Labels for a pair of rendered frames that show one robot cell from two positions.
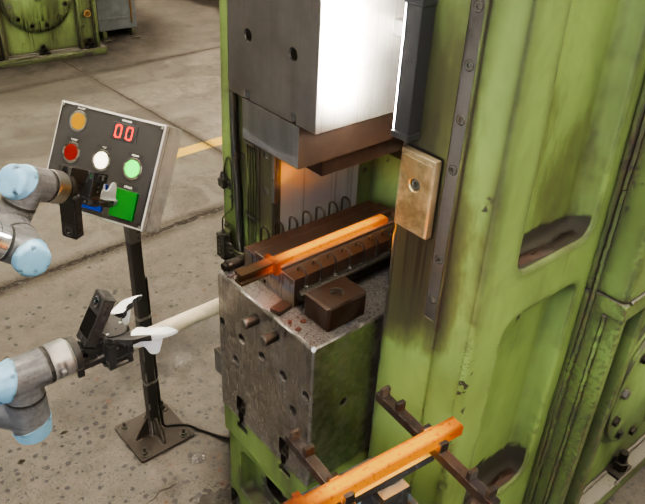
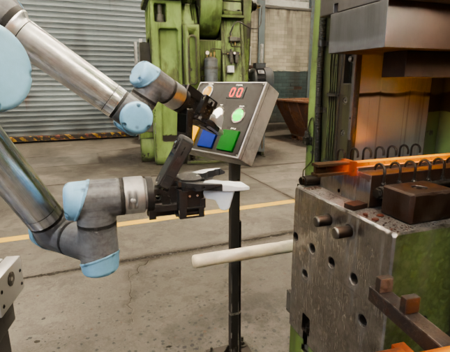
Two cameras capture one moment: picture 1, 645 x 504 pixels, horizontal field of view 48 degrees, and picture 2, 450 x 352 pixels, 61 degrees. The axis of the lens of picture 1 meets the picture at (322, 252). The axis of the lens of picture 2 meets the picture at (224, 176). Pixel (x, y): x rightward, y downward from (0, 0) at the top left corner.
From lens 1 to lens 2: 0.86 m
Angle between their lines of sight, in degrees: 27
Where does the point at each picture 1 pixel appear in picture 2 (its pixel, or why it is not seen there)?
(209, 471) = not seen: outside the picture
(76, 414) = (181, 336)
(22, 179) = (146, 68)
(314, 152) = (401, 33)
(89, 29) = not seen: hidden behind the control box
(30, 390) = (97, 210)
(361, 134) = (448, 32)
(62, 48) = not seen: hidden behind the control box
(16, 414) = (82, 237)
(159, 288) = (254, 268)
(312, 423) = (386, 335)
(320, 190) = (391, 140)
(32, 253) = (136, 109)
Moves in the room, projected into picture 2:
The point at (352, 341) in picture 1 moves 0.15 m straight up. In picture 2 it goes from (438, 242) to (448, 170)
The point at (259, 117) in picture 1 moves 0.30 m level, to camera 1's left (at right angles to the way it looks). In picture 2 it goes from (346, 21) to (228, 27)
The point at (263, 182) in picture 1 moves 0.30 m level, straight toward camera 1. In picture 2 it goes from (340, 126) to (341, 139)
